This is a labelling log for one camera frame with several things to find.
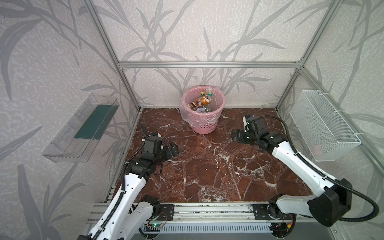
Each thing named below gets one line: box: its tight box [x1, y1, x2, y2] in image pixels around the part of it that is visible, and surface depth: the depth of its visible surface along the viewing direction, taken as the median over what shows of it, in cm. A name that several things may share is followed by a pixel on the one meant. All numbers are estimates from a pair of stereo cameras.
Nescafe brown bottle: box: [187, 95, 211, 111], surface depth 96 cm
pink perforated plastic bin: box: [181, 85, 225, 135], surface depth 97 cm
